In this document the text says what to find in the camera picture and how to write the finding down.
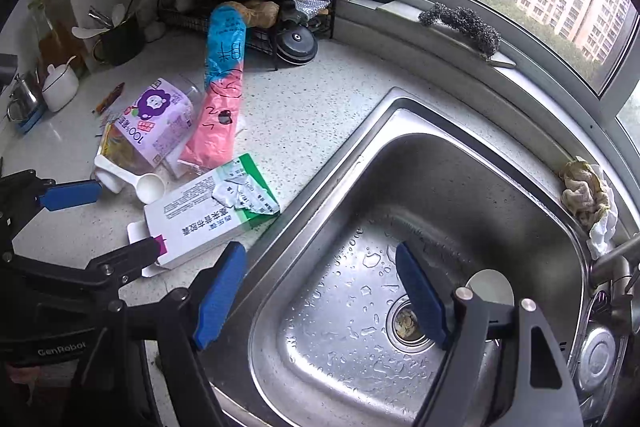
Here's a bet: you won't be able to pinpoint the steel faucet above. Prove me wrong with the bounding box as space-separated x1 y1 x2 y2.
590 234 640 308

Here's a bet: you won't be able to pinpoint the blue pink plastic bag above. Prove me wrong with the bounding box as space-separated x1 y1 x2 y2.
177 4 249 171

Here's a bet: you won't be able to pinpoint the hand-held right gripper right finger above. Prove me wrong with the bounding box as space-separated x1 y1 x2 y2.
395 241 583 427

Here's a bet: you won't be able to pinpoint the steel wool scrubber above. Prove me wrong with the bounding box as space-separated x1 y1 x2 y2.
417 4 517 68

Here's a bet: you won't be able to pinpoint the metal tongs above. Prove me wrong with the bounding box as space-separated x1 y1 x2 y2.
87 7 114 30

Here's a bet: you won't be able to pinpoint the white sugar jar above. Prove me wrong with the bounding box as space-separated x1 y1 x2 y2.
41 56 81 114

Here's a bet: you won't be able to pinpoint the stainless steel sink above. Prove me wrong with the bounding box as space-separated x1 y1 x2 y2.
200 87 608 427

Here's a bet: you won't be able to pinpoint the yellow snack wrapper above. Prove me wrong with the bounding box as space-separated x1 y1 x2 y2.
96 114 132 158

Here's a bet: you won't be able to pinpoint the ginger root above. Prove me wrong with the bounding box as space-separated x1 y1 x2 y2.
235 0 281 29

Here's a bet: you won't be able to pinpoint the white cup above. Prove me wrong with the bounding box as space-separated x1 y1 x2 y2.
465 268 516 308

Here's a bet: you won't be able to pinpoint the dirty dish rag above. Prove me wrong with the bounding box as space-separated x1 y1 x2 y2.
558 156 622 260

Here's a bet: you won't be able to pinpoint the black round lid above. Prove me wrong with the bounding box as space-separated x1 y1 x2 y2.
273 24 320 66

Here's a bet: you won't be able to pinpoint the steel teapot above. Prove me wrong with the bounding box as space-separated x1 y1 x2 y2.
6 71 45 124

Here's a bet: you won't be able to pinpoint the blue round tray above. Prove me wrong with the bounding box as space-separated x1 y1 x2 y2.
11 104 49 136

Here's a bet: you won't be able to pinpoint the black mug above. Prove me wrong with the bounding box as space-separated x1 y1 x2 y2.
91 13 147 68

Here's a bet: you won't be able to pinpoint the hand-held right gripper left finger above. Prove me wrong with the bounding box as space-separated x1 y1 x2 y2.
65 241 248 427

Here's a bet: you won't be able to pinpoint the glass oil carafe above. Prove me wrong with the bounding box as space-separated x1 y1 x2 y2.
27 0 90 80

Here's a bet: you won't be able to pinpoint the clear jar purple label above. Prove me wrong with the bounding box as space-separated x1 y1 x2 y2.
99 76 204 181

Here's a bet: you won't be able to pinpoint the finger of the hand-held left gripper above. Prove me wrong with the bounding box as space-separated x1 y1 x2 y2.
0 234 170 305
0 171 104 254

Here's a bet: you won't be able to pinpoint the white green medicine box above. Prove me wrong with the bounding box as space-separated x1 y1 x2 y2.
127 153 282 279

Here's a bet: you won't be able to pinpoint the white plastic scoop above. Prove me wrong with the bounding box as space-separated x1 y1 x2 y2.
94 155 168 204

